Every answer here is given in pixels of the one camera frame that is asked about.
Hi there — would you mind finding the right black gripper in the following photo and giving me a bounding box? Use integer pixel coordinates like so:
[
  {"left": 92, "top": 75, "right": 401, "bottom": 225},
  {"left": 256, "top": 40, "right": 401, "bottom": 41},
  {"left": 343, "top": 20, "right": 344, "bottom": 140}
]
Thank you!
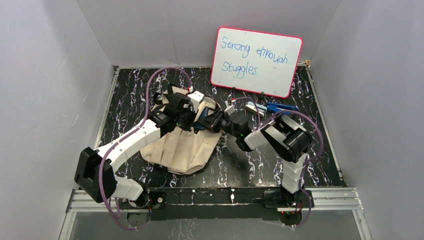
[{"left": 196, "top": 107, "right": 240, "bottom": 138}]

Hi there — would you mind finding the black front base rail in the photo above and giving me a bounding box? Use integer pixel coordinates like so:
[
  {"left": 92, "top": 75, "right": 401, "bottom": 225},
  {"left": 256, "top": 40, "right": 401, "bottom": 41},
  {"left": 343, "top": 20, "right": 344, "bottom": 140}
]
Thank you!
[{"left": 150, "top": 187, "right": 302, "bottom": 221}]

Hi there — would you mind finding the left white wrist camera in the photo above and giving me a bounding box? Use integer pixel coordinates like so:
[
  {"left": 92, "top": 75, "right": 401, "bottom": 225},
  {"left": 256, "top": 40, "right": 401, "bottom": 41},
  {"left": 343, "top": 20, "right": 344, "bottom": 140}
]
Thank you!
[{"left": 187, "top": 91, "right": 205, "bottom": 112}]

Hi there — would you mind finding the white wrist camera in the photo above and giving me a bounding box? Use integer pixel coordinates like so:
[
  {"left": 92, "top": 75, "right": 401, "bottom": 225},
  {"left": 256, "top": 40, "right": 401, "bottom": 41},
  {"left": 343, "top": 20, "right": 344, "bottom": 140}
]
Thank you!
[
  {"left": 187, "top": 91, "right": 205, "bottom": 112},
  {"left": 224, "top": 102, "right": 236, "bottom": 115}
]

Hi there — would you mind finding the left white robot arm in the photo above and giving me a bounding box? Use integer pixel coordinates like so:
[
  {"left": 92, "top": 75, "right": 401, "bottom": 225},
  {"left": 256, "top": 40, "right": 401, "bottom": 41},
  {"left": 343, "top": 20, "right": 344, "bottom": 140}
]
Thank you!
[{"left": 74, "top": 91, "right": 204, "bottom": 208}]

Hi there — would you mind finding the pink framed whiteboard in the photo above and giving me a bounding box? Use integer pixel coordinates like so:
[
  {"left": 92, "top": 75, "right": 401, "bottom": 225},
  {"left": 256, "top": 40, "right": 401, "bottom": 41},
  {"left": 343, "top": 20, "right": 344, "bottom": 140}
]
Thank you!
[{"left": 210, "top": 26, "right": 303, "bottom": 98}]

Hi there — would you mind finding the blue black stapler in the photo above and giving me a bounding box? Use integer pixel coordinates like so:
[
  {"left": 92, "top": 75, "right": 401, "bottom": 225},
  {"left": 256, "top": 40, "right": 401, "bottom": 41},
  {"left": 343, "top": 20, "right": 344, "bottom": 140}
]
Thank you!
[{"left": 266, "top": 102, "right": 299, "bottom": 115}]

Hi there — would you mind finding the beige canvas backpack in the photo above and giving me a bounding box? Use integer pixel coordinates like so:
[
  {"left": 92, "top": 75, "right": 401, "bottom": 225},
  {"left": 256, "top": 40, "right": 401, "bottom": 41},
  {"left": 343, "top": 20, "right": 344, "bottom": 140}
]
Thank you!
[{"left": 140, "top": 86, "right": 222, "bottom": 175}]

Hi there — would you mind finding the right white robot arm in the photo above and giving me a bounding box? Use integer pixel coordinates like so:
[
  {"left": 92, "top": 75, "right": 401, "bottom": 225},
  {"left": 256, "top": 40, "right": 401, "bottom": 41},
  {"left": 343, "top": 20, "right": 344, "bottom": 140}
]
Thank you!
[{"left": 197, "top": 110, "right": 312, "bottom": 207}]

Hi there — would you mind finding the light blue white stapler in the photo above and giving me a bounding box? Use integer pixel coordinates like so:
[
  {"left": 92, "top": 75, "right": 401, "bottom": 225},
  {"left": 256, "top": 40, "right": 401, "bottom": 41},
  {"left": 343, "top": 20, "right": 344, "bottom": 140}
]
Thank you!
[{"left": 244, "top": 101, "right": 268, "bottom": 118}]

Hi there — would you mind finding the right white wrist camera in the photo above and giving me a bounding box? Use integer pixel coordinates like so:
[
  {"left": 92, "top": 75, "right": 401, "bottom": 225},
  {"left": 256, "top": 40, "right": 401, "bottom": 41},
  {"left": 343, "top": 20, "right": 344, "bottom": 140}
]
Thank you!
[{"left": 224, "top": 102, "right": 236, "bottom": 115}]

